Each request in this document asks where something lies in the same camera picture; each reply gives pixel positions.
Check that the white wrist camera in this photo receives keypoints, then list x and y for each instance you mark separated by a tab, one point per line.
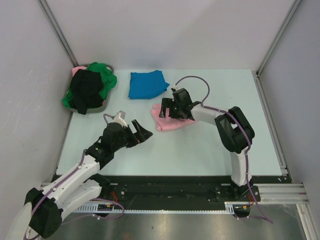
119	118
174	88

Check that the grey laundry basket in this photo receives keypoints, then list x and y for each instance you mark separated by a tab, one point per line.
105	102

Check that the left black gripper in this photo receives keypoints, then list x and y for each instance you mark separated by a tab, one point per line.
141	134

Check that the black t-shirt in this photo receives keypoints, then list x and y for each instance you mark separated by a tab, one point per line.
85	87

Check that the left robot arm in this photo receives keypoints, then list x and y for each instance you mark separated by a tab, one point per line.
82	183

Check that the aluminium corner post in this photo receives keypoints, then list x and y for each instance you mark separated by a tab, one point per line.
279	35
49	14

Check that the left aluminium corner post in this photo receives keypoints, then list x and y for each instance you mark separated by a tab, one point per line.
49	14

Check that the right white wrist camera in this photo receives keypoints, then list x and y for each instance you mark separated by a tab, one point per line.
174	88

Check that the green t-shirt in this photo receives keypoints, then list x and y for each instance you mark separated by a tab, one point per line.
109	81

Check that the right aluminium corner post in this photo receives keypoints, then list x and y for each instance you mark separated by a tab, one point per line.
279	35

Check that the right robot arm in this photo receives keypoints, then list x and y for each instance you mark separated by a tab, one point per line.
235	131

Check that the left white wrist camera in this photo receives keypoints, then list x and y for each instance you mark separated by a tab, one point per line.
119	118

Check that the folded blue t-shirt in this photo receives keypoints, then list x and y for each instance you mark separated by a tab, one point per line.
147	85

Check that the white slotted cable duct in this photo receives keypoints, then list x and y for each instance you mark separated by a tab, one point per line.
227	208

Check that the aluminium frame rail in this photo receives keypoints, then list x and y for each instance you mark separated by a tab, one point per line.
282	192

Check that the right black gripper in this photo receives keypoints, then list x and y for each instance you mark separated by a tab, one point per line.
169	103

